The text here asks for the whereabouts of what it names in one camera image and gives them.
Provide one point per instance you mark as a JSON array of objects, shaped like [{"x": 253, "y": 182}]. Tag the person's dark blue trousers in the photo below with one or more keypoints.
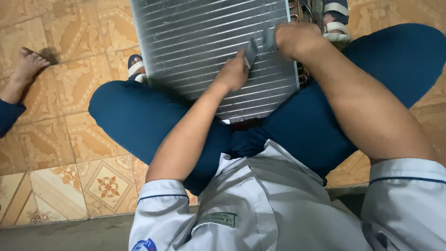
[{"x": 139, "y": 118}]

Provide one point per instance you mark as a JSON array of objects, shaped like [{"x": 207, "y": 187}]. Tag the aluminium finned coil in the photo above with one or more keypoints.
[{"x": 209, "y": 41}]

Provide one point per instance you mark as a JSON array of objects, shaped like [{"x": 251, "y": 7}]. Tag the grey tape strip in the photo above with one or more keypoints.
[{"x": 251, "y": 51}]

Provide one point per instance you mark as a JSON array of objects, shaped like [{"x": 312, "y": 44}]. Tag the person's left hand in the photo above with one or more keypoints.
[{"x": 231, "y": 76}]

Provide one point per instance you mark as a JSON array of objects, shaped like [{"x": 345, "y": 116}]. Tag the person's left fingers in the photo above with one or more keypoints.
[{"x": 241, "y": 55}]

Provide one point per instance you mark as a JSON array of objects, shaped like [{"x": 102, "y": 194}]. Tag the person's right hand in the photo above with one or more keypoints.
[{"x": 299, "y": 38}]

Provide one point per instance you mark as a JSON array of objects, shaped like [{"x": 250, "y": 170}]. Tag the person's right fingers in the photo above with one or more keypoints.
[{"x": 281, "y": 38}]

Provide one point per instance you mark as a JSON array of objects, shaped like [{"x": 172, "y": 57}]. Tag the person's white uniform shirt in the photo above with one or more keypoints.
[{"x": 278, "y": 209}]

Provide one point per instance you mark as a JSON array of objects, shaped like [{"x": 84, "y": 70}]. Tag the copper coil pipes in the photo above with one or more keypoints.
[{"x": 302, "y": 75}]

